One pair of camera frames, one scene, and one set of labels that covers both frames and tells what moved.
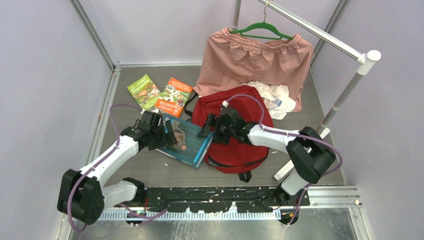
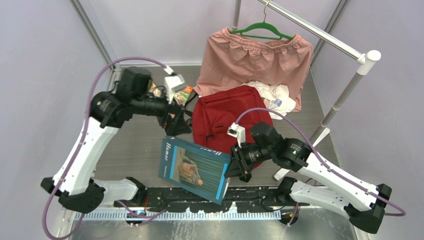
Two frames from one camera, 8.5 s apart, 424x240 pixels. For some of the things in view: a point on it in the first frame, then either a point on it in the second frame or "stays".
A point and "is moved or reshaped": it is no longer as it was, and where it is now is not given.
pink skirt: [230, 60] stays
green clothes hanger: [262, 25] stays
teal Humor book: [190, 149] is moved or reshaped
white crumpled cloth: [276, 98] stays
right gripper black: [205, 131] -> [238, 163]
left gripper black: [167, 138] -> [177, 126]
